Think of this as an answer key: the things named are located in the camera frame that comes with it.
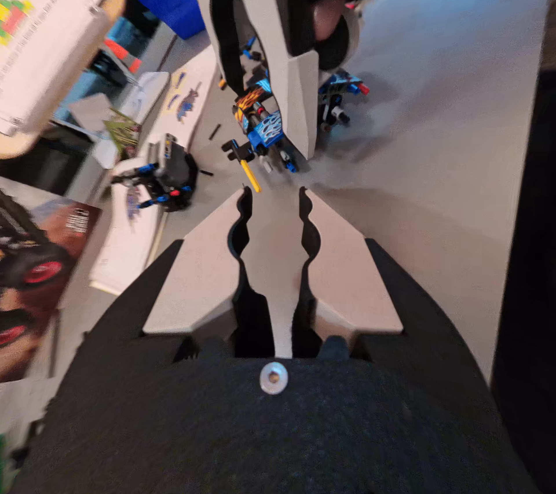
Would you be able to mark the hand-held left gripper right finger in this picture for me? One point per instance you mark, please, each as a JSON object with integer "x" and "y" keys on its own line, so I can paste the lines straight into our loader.
{"x": 352, "y": 281}

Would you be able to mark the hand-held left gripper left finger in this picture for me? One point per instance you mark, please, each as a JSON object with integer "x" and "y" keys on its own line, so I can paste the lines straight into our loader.
{"x": 195, "y": 281}

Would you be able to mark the black lego chassis flame stickers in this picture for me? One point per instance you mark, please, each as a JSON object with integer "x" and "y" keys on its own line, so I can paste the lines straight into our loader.
{"x": 265, "y": 131}

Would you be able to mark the black lego pin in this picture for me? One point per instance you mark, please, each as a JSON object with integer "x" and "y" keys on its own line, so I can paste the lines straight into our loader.
{"x": 214, "y": 132}

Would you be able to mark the grey and black lego assembly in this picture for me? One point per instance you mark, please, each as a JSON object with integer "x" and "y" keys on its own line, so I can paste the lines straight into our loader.
{"x": 173, "y": 172}

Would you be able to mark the lego set box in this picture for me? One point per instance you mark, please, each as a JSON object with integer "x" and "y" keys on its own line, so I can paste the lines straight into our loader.
{"x": 43, "y": 285}

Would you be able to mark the person's right hand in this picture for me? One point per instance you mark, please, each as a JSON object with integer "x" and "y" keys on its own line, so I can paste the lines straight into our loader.
{"x": 328, "y": 16}

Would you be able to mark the open instruction booklet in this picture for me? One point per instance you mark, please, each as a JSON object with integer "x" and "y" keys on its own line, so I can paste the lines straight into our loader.
{"x": 130, "y": 250}

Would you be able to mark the red and black tool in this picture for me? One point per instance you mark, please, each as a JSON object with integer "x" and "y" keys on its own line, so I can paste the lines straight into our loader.
{"x": 119, "y": 52}

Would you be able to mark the green printed leaflet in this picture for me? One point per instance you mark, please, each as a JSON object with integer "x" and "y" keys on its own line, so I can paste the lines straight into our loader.
{"x": 124, "y": 133}

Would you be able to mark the grey paper sheet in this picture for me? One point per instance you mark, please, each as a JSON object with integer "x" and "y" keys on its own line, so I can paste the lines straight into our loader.
{"x": 91, "y": 111}

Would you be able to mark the printed brick instruction sheet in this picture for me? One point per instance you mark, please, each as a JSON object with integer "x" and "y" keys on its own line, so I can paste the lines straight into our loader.
{"x": 47, "y": 46}

